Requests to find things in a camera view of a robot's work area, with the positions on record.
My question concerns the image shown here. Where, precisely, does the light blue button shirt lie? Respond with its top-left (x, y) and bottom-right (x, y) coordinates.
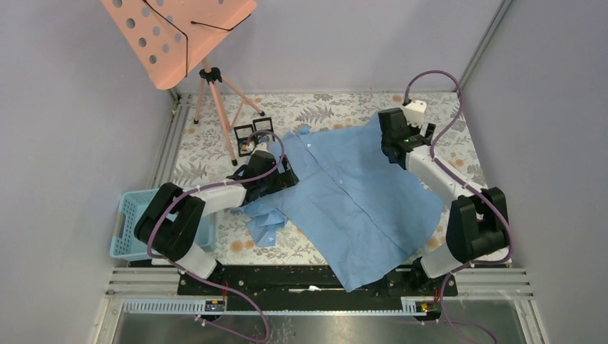
top-left (242, 116), bottom-right (444, 292)

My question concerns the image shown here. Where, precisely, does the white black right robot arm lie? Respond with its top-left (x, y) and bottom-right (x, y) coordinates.
top-left (378, 107), bottom-right (510, 295)

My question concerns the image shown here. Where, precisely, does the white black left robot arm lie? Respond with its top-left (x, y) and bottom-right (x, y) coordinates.
top-left (133, 150), bottom-right (299, 295)

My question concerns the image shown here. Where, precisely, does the black four-compartment brooch tray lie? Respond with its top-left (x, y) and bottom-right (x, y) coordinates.
top-left (233, 117), bottom-right (275, 157)

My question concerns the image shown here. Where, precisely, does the floral patterned table mat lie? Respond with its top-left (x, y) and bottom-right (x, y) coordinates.
top-left (158, 92), bottom-right (485, 265)

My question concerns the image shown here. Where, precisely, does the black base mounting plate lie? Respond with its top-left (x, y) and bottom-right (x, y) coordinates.
top-left (177, 264), bottom-right (458, 313)

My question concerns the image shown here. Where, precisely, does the pink perforated music stand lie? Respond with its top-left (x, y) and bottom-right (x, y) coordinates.
top-left (101, 0), bottom-right (265, 166)

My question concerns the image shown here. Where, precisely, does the light blue plastic basket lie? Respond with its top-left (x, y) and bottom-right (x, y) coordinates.
top-left (109, 188), bottom-right (217, 262)

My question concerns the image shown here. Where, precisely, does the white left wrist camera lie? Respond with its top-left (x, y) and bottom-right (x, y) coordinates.
top-left (252, 142), bottom-right (272, 153)

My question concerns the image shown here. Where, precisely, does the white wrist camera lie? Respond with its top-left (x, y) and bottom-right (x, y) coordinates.
top-left (402, 100), bottom-right (427, 128)
top-left (252, 142), bottom-right (272, 153)

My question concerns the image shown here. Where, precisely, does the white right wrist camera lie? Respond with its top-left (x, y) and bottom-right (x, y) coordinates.
top-left (402, 100), bottom-right (427, 128)

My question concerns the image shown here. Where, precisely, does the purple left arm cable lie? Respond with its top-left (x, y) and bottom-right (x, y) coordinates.
top-left (145, 130), bottom-right (286, 344)

